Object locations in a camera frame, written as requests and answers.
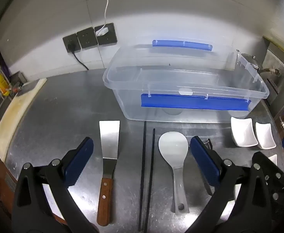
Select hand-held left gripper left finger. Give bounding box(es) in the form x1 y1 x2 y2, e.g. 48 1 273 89
12 137 100 233

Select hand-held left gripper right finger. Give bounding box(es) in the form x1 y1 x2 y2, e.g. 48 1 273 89
186 136 273 233

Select metal peeler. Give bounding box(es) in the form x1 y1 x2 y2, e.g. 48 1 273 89
203 138 213 196

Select white rice paddle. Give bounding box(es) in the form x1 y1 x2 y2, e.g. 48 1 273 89
158 131 189 214

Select black chopstick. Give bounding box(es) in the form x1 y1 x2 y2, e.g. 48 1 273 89
144 128 155 233
138 121 147 232

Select clear plastic box blue handles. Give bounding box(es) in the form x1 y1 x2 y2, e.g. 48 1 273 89
103 39 270 124

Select stainless steel appliance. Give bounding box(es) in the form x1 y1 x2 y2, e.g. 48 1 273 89
262 46 284 139

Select metal faucet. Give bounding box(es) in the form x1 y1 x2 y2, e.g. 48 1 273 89
261 68 281 76

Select white cutting board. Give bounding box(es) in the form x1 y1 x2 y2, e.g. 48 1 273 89
0 78 47 162

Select grey flat block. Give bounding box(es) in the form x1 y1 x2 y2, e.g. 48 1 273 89
18 81 39 95

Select steel pot lid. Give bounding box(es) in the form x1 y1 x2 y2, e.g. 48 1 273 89
240 53 262 71

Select small metal container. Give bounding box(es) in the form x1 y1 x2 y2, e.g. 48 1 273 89
11 71 27 86

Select cream plastic tray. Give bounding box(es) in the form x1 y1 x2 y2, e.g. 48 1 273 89
263 30 284 56

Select yellow bottle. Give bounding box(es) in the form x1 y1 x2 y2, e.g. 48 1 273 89
0 72 10 96

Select steel spatula wooden handle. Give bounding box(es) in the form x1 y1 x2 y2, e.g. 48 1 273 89
97 120 120 227

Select black plug with cable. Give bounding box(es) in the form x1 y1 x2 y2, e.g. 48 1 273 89
68 43 89 71

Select dark wall socket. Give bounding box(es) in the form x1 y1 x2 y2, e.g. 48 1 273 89
77 27 99 49
63 34 81 53
95 23 117 46

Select white plug with cable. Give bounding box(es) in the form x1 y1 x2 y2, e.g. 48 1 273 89
96 0 109 36

